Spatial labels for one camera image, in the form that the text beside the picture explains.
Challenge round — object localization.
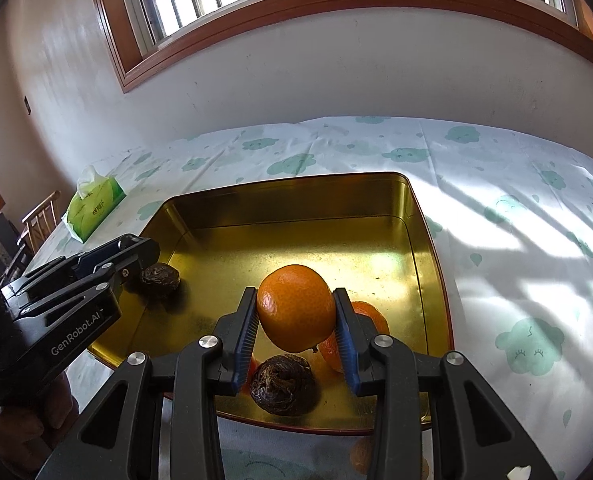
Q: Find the orange mandarin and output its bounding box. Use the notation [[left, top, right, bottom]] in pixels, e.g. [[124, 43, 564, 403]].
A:
[[350, 437, 378, 477], [319, 301, 391, 375], [256, 264, 338, 353]]

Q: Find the wrinkled dark passion fruit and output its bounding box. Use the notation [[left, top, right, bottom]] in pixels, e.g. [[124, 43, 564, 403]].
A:
[[250, 353, 313, 417], [141, 262, 181, 301]]

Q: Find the wooden chair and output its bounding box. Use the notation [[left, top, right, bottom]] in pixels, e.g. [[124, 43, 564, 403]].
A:
[[6, 190, 62, 271]]

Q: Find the green tissue box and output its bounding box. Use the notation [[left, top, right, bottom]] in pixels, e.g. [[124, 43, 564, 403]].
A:
[[62, 164, 127, 243]]

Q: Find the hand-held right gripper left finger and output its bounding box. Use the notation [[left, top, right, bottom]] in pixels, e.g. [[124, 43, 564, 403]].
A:
[[36, 286, 258, 480]]

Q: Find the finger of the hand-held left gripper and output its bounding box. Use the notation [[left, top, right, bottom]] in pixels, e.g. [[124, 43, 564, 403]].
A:
[[1, 237, 122, 302], [16, 236, 160, 319]]

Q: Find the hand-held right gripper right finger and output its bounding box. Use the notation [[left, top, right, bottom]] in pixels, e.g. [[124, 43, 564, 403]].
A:
[[330, 287, 559, 480]]

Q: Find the person's left hand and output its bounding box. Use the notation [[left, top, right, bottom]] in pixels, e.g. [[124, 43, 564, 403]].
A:
[[0, 372, 80, 478]]

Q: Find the red and gold tin box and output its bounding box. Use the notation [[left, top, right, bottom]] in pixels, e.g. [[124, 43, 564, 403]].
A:
[[89, 171, 454, 436]]

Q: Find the wooden framed barred window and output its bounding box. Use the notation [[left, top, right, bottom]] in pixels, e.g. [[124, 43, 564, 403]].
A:
[[87, 0, 593, 93]]

